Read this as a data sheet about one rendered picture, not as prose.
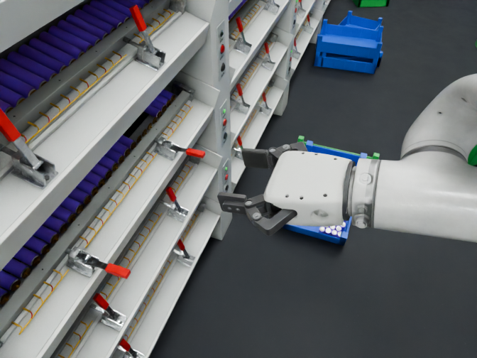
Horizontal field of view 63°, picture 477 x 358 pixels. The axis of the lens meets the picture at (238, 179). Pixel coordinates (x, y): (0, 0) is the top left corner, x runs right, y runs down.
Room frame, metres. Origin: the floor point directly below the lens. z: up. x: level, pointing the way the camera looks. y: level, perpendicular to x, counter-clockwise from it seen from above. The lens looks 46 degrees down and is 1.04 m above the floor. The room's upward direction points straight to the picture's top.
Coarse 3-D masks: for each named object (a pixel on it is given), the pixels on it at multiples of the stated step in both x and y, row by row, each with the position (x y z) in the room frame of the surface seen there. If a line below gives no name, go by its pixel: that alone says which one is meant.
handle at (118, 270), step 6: (84, 258) 0.31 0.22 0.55; (90, 258) 0.31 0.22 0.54; (90, 264) 0.30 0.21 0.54; (96, 264) 0.30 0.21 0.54; (102, 264) 0.30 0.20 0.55; (108, 264) 0.30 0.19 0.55; (108, 270) 0.29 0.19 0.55; (114, 270) 0.29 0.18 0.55; (120, 270) 0.29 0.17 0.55; (126, 270) 0.29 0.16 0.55; (120, 276) 0.28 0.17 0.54; (126, 276) 0.28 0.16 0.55
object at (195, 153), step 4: (172, 148) 0.55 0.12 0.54; (176, 148) 0.55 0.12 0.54; (180, 148) 0.55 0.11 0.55; (184, 148) 0.55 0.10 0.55; (188, 148) 0.55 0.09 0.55; (184, 152) 0.54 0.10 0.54; (188, 152) 0.54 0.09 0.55; (192, 152) 0.54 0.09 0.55; (196, 152) 0.54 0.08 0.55; (200, 152) 0.54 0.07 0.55; (204, 152) 0.54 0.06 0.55; (196, 156) 0.53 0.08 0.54; (200, 156) 0.53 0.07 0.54
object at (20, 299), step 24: (168, 120) 0.62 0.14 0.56; (144, 144) 0.55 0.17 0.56; (120, 168) 0.48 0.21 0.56; (120, 192) 0.44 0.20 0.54; (96, 216) 0.39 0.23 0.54; (72, 240) 0.33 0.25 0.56; (48, 264) 0.29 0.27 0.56; (24, 288) 0.25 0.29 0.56; (0, 312) 0.22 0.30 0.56; (0, 336) 0.20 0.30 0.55
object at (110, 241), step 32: (192, 96) 0.72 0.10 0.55; (192, 128) 0.64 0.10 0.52; (160, 160) 0.54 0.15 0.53; (128, 192) 0.45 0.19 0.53; (160, 192) 0.50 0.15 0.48; (96, 224) 0.38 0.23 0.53; (128, 224) 0.39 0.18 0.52; (64, 288) 0.27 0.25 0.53; (96, 288) 0.30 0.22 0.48; (32, 320) 0.22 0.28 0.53; (64, 320) 0.23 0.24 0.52; (0, 352) 0.18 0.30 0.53; (32, 352) 0.19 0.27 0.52
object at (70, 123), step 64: (128, 0) 0.69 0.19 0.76; (192, 0) 0.73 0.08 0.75; (0, 64) 0.46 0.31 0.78; (64, 64) 0.48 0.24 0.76; (128, 64) 0.54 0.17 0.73; (0, 128) 0.31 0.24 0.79; (64, 128) 0.39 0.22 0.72; (0, 192) 0.28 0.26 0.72; (64, 192) 0.32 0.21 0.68; (0, 256) 0.22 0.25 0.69
